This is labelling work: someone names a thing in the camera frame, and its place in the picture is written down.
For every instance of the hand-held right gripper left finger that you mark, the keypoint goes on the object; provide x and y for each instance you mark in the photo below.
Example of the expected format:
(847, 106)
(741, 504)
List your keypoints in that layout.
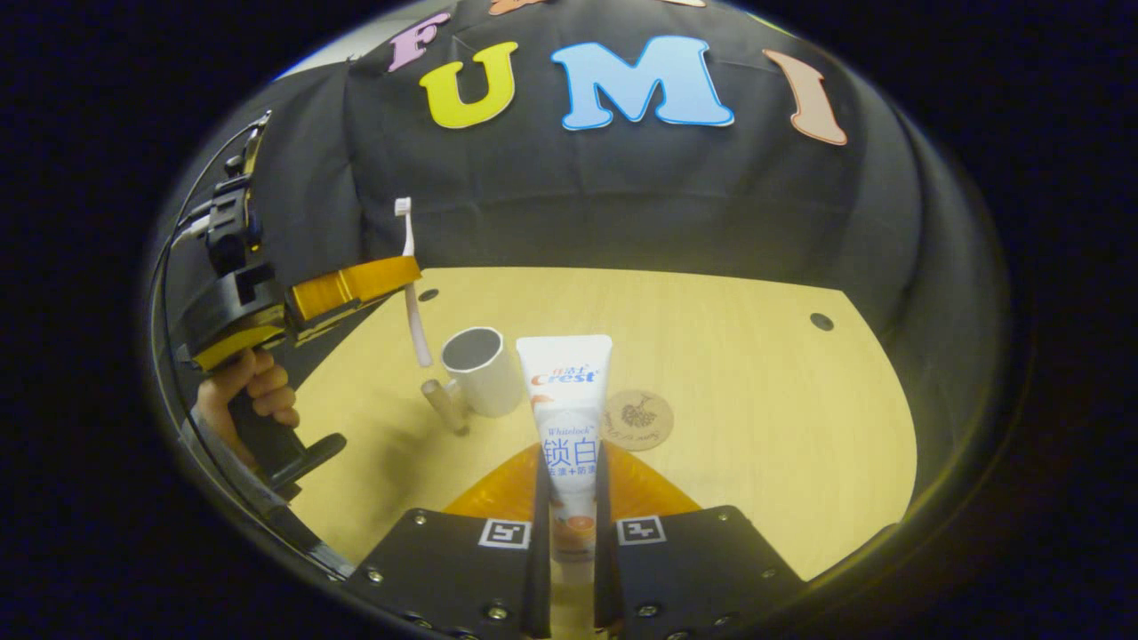
(444, 569)

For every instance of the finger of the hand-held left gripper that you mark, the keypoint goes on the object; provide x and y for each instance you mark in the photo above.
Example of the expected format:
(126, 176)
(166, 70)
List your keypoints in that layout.
(329, 324)
(356, 283)

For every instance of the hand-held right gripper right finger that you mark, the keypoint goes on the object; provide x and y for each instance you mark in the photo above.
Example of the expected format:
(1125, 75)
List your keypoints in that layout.
(693, 569)

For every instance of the white toothbrush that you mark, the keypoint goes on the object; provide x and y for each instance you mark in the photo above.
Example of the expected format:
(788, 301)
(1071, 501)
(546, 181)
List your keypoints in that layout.
(414, 320)

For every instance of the round cork coaster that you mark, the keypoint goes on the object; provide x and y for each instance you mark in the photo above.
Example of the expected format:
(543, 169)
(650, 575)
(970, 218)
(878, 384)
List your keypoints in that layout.
(640, 420)

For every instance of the white toothpaste tube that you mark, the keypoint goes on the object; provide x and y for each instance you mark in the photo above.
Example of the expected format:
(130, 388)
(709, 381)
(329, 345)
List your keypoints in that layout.
(569, 409)

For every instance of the black backdrop cloth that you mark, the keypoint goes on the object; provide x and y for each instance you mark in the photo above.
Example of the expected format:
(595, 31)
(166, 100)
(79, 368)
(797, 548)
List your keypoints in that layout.
(578, 196)

